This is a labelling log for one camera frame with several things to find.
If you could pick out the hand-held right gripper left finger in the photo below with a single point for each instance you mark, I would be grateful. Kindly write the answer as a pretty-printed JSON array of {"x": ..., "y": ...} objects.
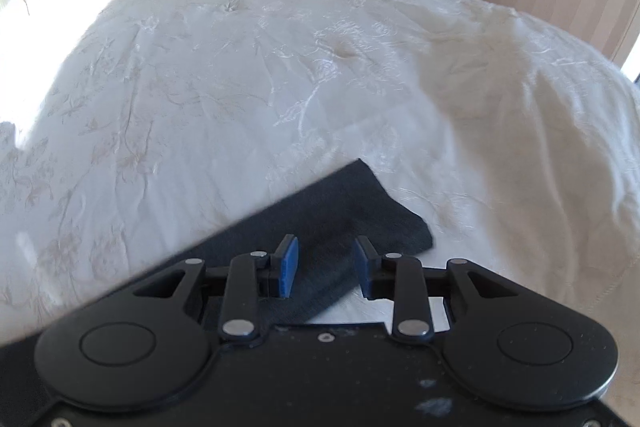
[{"x": 288, "y": 267}]

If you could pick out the dark grey pants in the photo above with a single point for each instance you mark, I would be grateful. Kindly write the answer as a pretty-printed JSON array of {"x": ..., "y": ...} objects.
[{"x": 320, "y": 217}]

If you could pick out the white embroidered bedspread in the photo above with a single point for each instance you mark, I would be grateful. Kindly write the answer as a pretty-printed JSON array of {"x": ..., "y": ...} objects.
[{"x": 280, "y": 67}]

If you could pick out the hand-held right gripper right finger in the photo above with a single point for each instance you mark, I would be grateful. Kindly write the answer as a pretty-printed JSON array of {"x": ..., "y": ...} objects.
[{"x": 363, "y": 268}]

